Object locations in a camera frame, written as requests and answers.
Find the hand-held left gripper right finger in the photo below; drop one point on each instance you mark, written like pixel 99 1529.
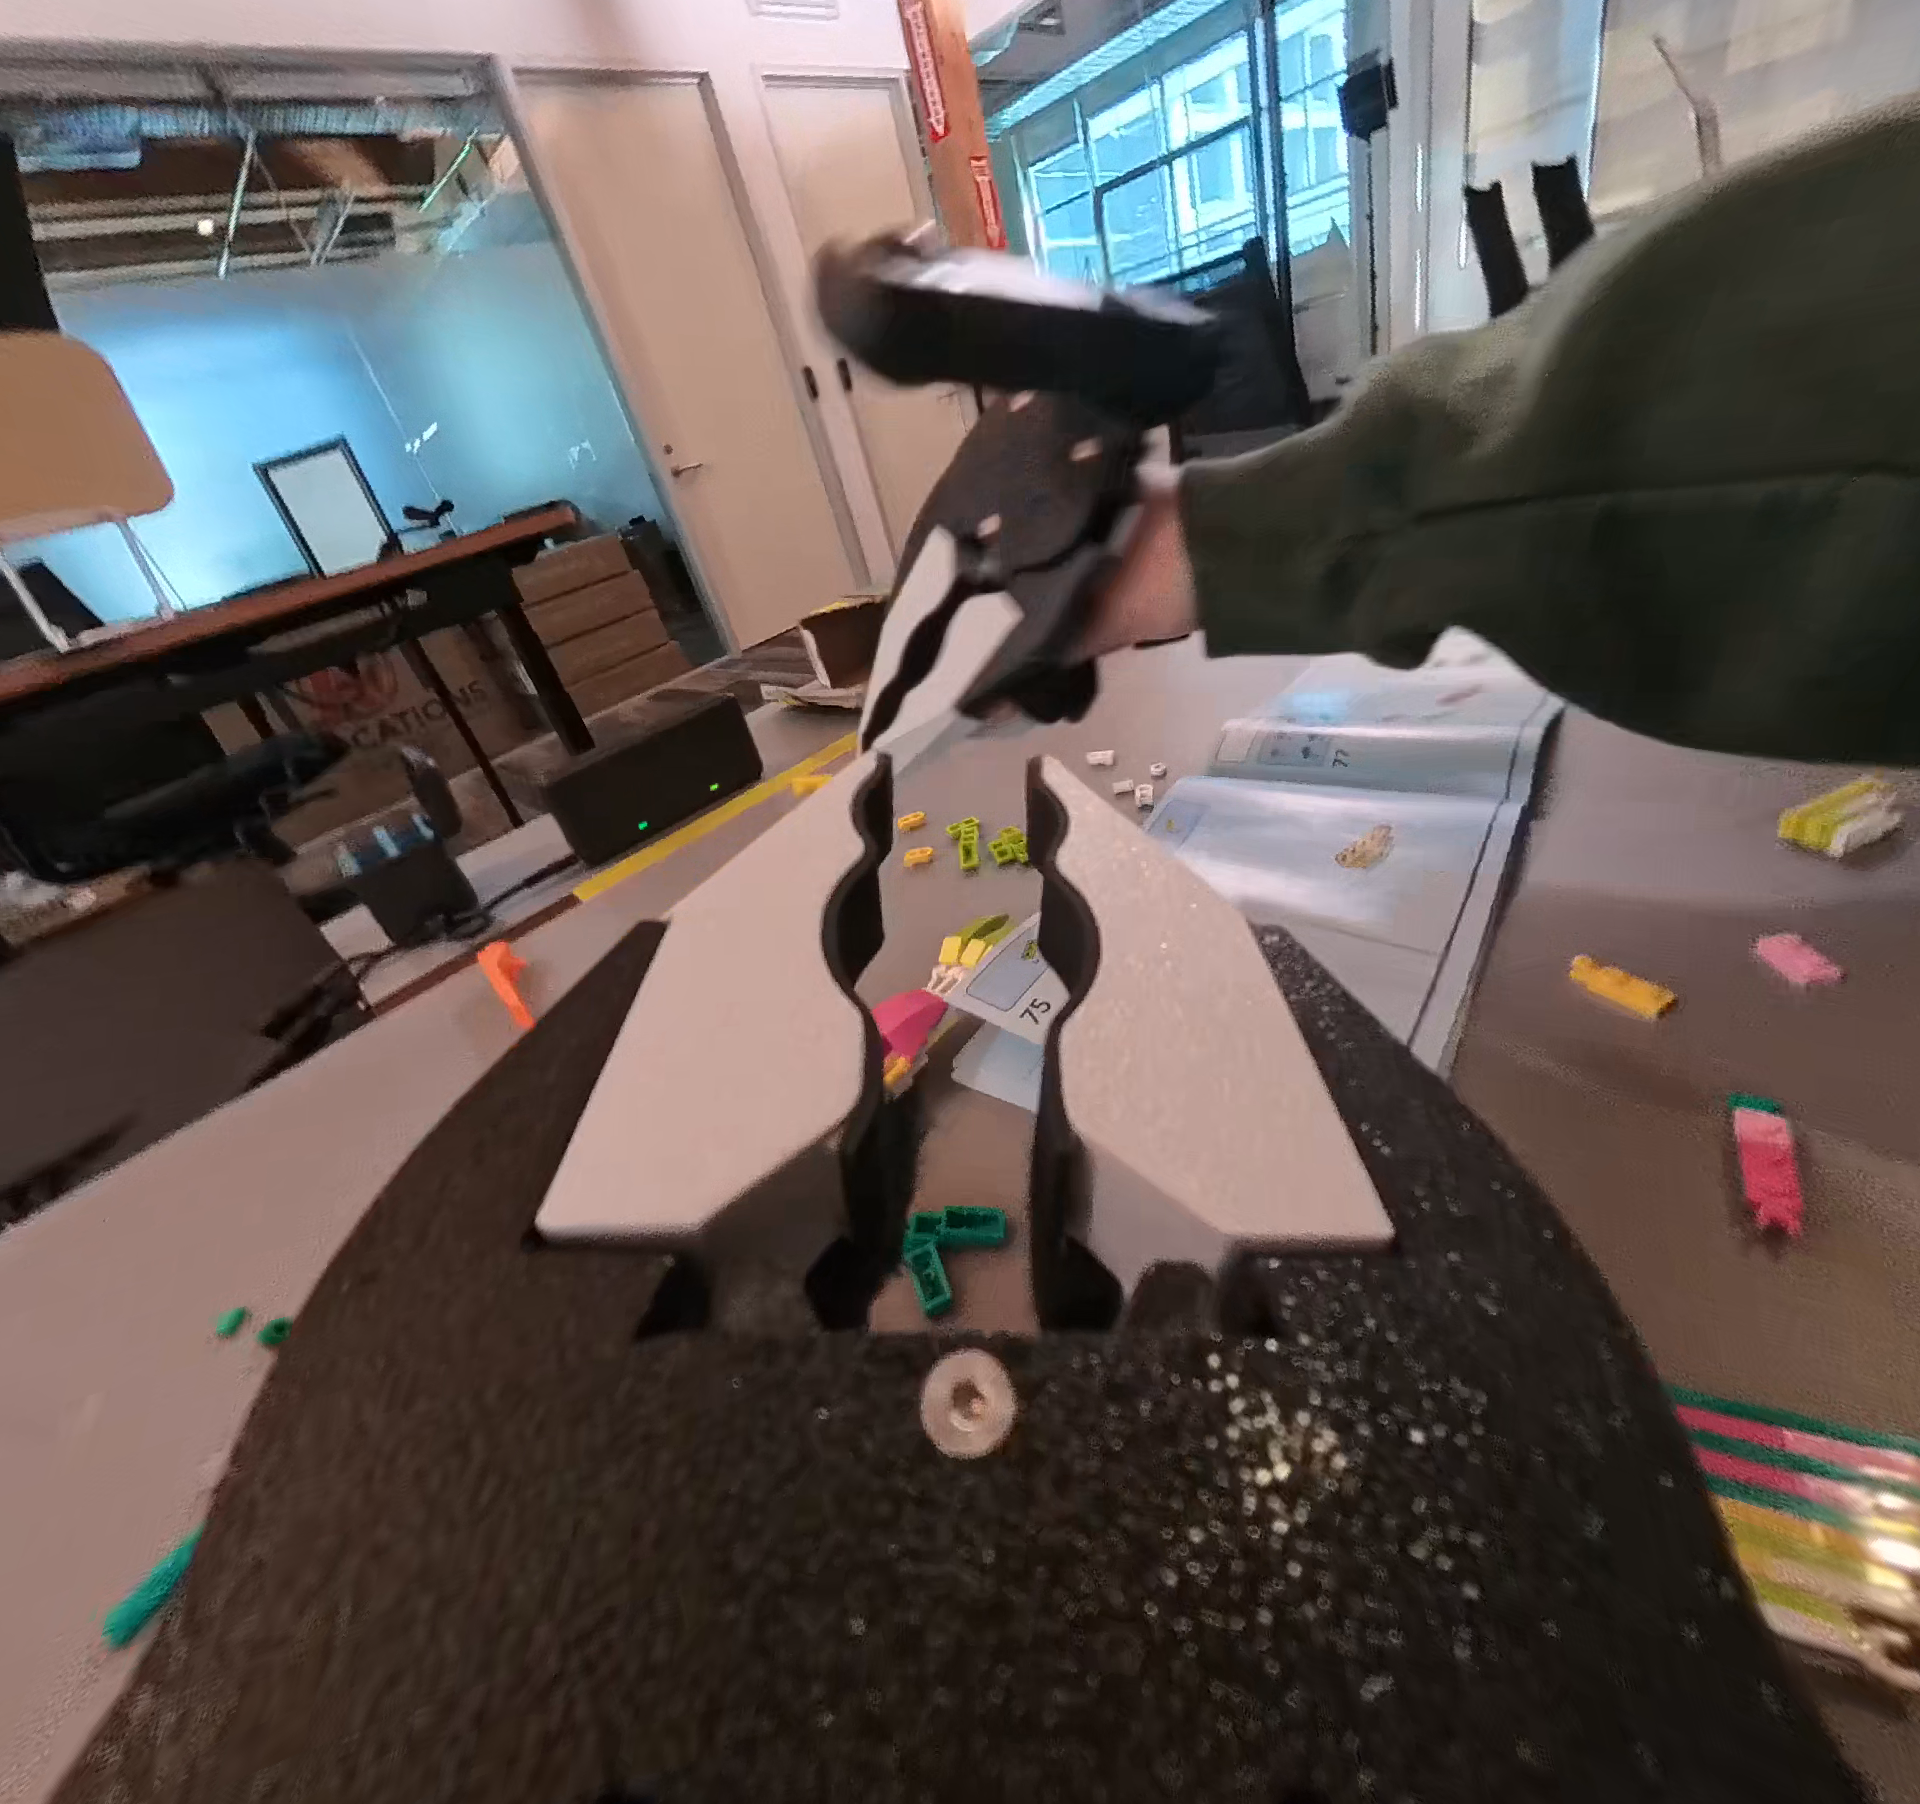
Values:
pixel 1201 1068

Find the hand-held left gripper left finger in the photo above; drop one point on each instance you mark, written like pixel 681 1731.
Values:
pixel 719 1053

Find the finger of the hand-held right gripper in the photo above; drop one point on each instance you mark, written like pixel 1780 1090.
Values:
pixel 924 619

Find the person's right forearm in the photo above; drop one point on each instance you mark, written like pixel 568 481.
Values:
pixel 1577 485

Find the pink lego bird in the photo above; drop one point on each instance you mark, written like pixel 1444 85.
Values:
pixel 905 1025

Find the small orange lego piece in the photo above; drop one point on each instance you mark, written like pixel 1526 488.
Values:
pixel 509 982

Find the pile of lime lego bricks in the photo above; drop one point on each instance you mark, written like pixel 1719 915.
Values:
pixel 984 844

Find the lime green round lego plate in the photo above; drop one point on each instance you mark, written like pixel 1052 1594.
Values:
pixel 988 927

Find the lego instruction booklet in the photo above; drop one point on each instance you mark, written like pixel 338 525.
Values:
pixel 1352 844

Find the long yellow lego plate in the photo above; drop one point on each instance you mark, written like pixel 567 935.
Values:
pixel 1624 987

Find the pink green lego piece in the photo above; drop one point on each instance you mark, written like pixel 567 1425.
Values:
pixel 1768 1166

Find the pink lego brick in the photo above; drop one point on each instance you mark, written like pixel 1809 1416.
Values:
pixel 1798 960

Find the yellow white lego build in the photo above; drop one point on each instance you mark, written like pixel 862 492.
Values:
pixel 1843 817

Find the long teal lego piece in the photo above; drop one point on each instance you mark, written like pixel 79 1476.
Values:
pixel 150 1591

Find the person's right hand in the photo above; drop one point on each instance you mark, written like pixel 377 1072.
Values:
pixel 1156 574

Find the open cardboard box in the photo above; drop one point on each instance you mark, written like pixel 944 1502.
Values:
pixel 845 649

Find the yellow tape strip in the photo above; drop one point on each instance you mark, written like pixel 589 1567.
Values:
pixel 705 830

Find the black charger box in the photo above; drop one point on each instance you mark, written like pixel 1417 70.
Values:
pixel 653 784

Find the beige door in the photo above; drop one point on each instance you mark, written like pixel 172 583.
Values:
pixel 659 379
pixel 855 229

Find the stack of cardboard boxes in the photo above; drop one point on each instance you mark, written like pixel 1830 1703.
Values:
pixel 602 619

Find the small black device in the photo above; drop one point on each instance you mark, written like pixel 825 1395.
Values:
pixel 406 873

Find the framed whiteboard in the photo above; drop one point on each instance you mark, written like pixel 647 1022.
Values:
pixel 327 508

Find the dark wooden table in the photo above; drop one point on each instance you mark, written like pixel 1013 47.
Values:
pixel 300 602

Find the black office chair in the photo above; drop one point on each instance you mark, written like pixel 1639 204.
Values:
pixel 136 784

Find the striped colourful packaging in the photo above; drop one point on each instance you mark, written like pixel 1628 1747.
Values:
pixel 1815 1535

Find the plywood chair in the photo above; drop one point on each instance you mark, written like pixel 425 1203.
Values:
pixel 76 439

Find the wooden post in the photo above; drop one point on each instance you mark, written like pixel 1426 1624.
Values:
pixel 939 34

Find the black wall speaker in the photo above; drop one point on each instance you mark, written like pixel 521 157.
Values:
pixel 1369 93

